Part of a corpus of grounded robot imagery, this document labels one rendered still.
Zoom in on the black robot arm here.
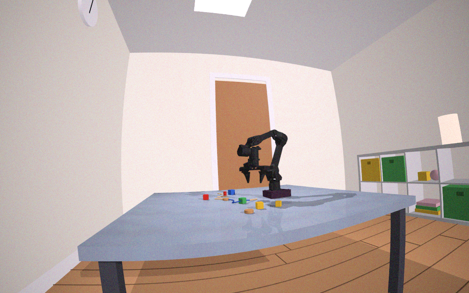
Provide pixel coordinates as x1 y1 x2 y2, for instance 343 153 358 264
237 129 288 191

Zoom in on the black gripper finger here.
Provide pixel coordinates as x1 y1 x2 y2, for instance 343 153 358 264
241 172 250 183
259 171 268 183

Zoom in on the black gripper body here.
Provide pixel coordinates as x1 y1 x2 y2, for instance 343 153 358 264
239 157 270 172

